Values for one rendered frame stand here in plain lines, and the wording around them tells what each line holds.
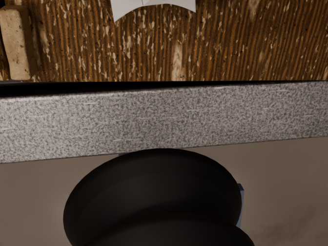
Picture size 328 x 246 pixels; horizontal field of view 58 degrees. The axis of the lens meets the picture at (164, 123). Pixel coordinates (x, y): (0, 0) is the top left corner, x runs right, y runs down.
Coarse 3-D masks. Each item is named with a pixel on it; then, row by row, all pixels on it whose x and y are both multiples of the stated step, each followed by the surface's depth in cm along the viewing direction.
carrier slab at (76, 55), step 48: (48, 0) 25; (96, 0) 26; (240, 0) 27; (288, 0) 28; (48, 48) 27; (96, 48) 28; (144, 48) 28; (192, 48) 29; (240, 48) 30; (288, 48) 30
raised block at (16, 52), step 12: (0, 12) 23; (12, 12) 23; (24, 12) 24; (0, 24) 23; (12, 24) 23; (24, 24) 24; (12, 36) 24; (24, 36) 24; (12, 48) 24; (24, 48) 24; (12, 60) 25; (24, 60) 25; (12, 72) 25; (24, 72) 25; (36, 72) 27
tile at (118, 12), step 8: (112, 0) 24; (120, 0) 24; (128, 0) 24; (136, 0) 24; (152, 0) 24; (160, 0) 24; (168, 0) 24; (176, 0) 24; (184, 0) 24; (192, 0) 24; (112, 8) 24; (120, 8) 24; (128, 8) 24; (192, 8) 25; (120, 16) 24
